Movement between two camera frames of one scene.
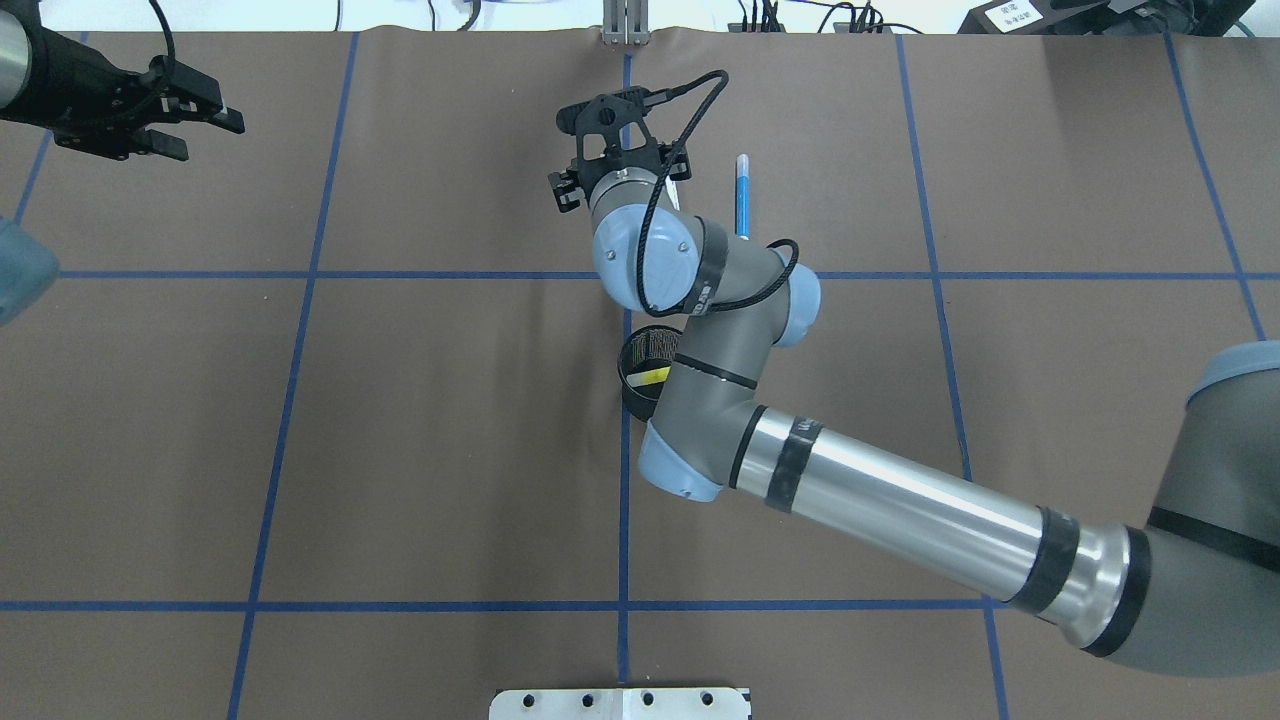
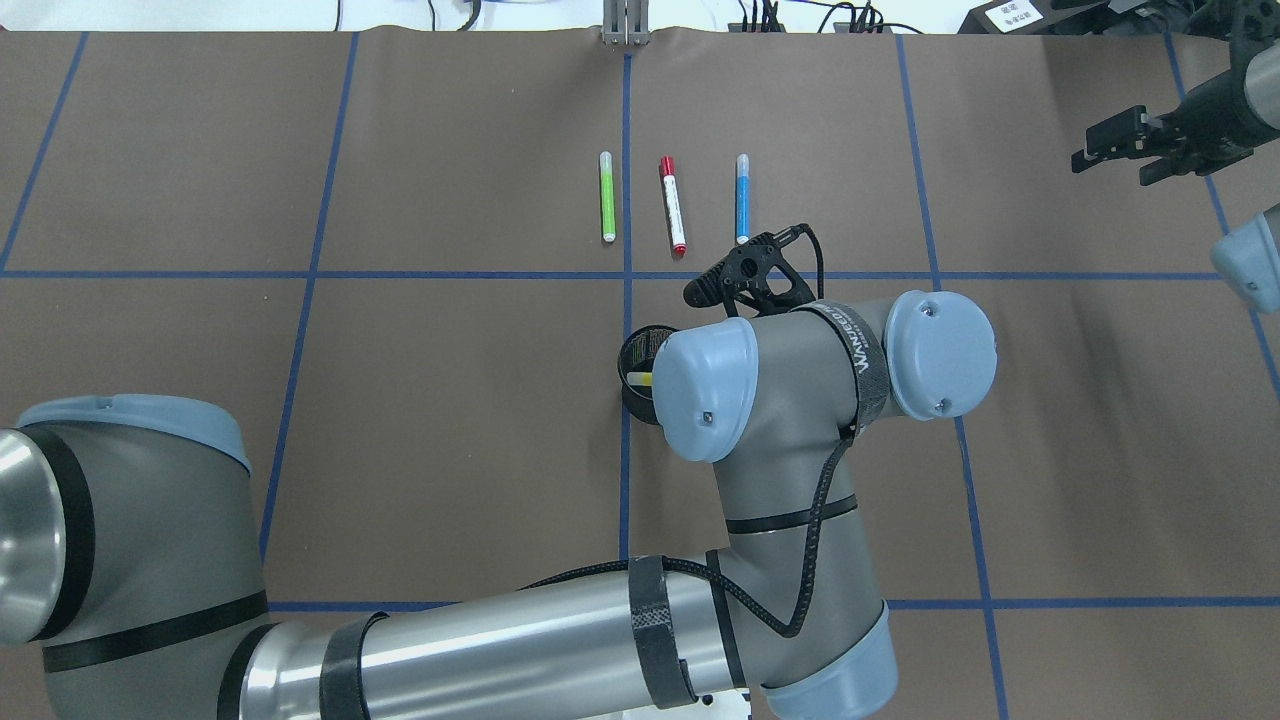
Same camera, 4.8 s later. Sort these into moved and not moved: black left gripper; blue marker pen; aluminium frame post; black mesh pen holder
Moved: black left gripper
Not moved: blue marker pen; black mesh pen holder; aluminium frame post
